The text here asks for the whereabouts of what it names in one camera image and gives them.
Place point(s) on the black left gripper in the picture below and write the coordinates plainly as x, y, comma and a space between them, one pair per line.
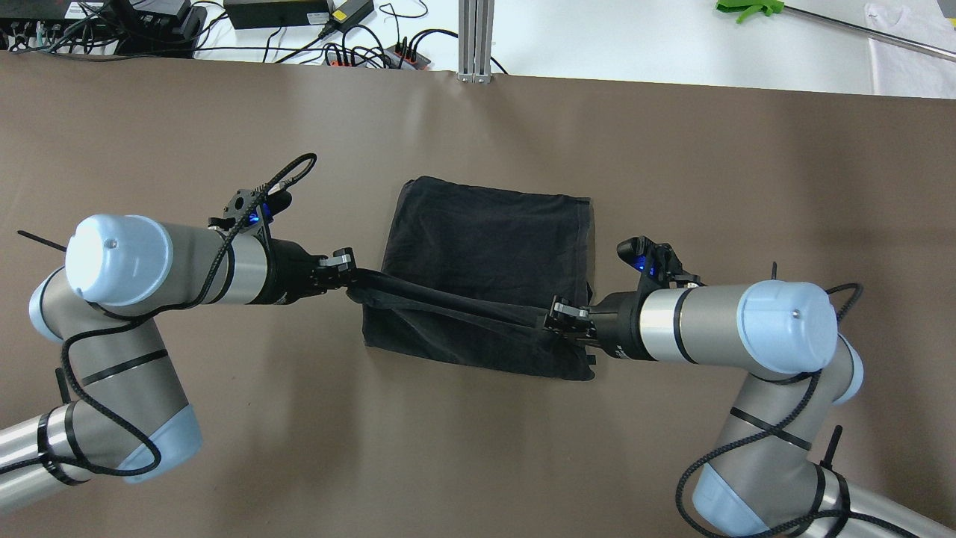
288, 271

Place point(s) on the aluminium frame post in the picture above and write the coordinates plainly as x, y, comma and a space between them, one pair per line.
475, 32

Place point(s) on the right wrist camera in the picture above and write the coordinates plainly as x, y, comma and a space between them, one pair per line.
657, 263

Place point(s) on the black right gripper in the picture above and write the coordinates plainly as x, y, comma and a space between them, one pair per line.
617, 323

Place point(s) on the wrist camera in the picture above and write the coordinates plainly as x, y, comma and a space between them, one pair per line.
657, 263
248, 211

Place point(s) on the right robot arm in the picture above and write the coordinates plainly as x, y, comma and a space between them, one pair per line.
758, 480

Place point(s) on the black mini computer box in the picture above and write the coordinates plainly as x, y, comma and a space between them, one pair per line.
173, 29

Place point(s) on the green clamp tool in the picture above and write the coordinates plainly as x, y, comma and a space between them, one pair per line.
745, 9

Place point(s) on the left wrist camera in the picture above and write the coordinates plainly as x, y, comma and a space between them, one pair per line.
248, 211

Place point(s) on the black printed t-shirt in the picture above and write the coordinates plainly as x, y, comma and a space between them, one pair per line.
469, 274

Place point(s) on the black power adapter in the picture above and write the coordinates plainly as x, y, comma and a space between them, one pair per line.
276, 14

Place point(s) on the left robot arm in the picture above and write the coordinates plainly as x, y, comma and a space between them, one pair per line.
130, 417

